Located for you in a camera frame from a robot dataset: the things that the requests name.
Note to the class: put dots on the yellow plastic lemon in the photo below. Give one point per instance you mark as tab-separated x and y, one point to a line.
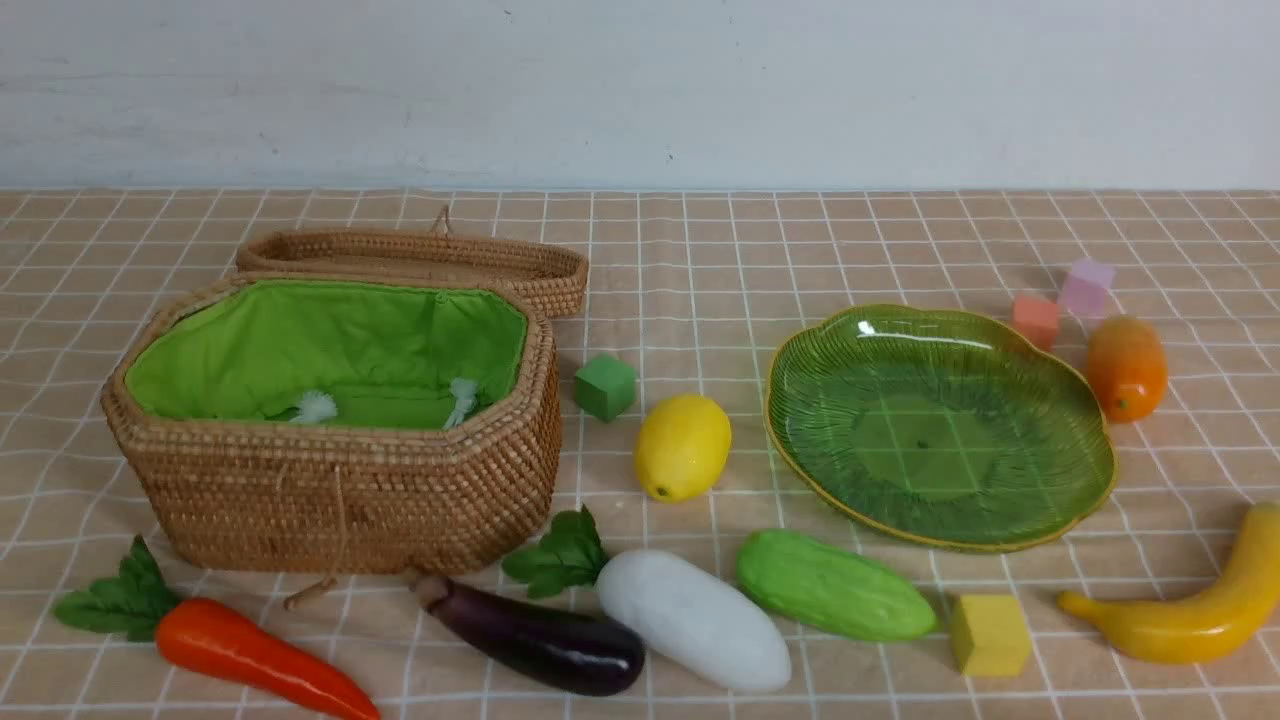
682	447

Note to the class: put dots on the white plastic radish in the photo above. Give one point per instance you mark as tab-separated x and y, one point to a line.
679	610

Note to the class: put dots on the green plastic cucumber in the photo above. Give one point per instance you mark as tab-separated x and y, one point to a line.
837	591

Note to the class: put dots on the purple plastic eggplant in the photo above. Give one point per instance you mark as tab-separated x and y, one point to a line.
569	651

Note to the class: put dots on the orange plastic mango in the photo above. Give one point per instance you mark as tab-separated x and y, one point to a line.
1126	367

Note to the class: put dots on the orange plastic carrot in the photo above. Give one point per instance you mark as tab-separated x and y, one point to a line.
208	638

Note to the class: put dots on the yellow plastic banana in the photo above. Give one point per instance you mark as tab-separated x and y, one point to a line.
1207	626

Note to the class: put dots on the green foam cube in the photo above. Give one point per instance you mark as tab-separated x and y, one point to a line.
605	387

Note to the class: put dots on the checkered beige tablecloth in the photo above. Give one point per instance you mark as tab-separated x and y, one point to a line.
696	291

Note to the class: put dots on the woven rattan basket lid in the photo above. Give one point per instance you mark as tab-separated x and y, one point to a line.
552	279

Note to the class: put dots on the woven rattan basket green lining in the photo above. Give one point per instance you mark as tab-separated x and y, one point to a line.
338	424

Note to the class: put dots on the green glass leaf plate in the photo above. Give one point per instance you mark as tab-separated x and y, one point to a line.
939	427

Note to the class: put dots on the red foam cube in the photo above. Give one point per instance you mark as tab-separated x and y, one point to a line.
1037	320

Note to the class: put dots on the yellow foam cube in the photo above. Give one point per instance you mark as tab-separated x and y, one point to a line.
989	635

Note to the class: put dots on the pink foam cube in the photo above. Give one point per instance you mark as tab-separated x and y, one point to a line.
1086	286

